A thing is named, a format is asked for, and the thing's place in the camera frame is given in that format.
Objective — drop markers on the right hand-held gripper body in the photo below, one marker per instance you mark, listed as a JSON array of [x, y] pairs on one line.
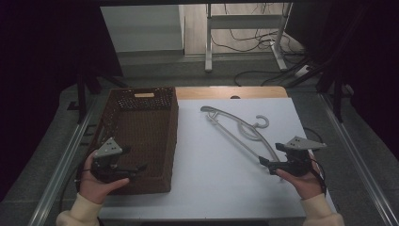
[[298, 157]]

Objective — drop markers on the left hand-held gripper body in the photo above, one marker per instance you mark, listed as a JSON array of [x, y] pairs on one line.
[[108, 157]]

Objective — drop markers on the grey plastic clothes hanger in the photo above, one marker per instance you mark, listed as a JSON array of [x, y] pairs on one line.
[[238, 128]]

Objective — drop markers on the person's right hand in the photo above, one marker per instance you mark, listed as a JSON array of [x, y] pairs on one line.
[[302, 183]]

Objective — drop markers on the person's left hand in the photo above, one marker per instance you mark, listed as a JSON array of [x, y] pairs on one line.
[[94, 185]]

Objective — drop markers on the brown woven basket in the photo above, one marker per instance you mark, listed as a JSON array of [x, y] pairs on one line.
[[141, 138]]

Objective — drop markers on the white board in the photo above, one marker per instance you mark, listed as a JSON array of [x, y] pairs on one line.
[[207, 175]]

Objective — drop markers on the black stand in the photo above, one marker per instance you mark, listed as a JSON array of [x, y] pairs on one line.
[[86, 84], [337, 78]]

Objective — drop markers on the white power strip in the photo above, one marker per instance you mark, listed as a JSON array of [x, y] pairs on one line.
[[302, 71]]

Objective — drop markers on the wooden table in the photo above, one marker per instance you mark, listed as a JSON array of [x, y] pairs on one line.
[[219, 93]]

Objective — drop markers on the white cabinet panel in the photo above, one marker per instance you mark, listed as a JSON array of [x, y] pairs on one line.
[[141, 28]]

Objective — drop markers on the metal rail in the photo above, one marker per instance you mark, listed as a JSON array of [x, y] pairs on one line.
[[357, 160], [59, 163]]

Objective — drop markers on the white metal desk frame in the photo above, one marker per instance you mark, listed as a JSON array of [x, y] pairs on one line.
[[244, 22]]

